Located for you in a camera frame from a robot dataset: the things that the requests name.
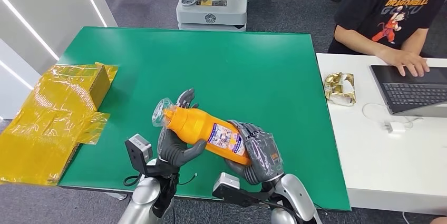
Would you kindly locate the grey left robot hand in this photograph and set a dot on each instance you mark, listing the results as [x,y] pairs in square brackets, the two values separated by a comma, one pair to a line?
[173,152]

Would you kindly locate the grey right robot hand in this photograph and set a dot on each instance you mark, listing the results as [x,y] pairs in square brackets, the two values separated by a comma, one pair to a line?
[263,156]

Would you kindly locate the orange plastic bottle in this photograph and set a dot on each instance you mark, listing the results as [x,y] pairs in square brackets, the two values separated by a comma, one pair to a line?
[195,126]

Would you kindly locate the person's right forearm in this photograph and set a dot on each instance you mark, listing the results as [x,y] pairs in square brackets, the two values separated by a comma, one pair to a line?
[359,42]

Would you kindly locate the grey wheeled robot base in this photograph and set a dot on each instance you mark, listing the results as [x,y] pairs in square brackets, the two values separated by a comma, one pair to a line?
[209,9]

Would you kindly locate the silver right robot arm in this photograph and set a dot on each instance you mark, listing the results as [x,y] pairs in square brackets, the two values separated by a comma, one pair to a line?
[297,194]

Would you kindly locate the person's left forearm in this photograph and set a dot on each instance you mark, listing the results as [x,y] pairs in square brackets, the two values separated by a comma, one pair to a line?
[415,41]

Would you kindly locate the green table mat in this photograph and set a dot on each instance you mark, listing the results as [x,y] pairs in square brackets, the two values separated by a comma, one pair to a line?
[209,68]

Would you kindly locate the crumpled gold foil wrapper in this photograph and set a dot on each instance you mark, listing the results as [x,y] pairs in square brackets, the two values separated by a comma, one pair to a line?
[338,88]

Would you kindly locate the white desk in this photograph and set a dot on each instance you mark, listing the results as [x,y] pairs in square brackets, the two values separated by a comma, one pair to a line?
[370,159]

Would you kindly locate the cardboard box in yellow film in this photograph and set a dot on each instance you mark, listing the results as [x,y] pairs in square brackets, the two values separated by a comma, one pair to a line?
[45,117]

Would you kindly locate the white power adapter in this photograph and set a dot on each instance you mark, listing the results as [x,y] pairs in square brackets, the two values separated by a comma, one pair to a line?
[394,127]

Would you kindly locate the grey laptop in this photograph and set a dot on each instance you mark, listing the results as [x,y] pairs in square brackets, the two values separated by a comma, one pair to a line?
[412,93]

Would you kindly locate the person's right hand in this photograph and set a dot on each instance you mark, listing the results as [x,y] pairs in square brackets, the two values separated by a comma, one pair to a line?
[410,62]

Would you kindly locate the person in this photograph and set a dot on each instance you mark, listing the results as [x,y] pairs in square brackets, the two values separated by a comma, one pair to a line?
[370,6]

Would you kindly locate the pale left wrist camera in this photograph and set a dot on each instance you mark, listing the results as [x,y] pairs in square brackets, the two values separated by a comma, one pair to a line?
[138,151]

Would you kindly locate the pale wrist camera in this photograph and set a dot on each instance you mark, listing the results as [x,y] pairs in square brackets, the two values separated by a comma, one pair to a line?
[138,151]
[227,184]

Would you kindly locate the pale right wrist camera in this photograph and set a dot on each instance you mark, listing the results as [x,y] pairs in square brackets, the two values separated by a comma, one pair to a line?
[227,184]

